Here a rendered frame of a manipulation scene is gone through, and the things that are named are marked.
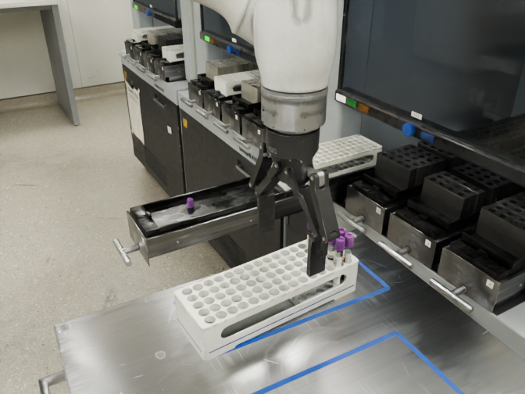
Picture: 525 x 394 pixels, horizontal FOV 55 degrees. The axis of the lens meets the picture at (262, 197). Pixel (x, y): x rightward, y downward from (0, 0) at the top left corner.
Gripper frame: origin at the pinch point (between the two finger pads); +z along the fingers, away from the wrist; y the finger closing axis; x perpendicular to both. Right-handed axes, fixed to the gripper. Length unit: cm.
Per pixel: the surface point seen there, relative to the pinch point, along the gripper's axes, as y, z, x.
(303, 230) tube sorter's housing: -45, 35, 39
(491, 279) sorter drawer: 14.8, 12.5, 35.4
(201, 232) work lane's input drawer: -31.1, 14.5, -0.4
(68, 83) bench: -320, 59, 39
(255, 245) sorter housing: -74, 58, 41
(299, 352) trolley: 11.0, 10.9, -5.7
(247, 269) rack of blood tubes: -4.6, 5.6, -5.1
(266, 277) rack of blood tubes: 0.0, 4.7, -4.4
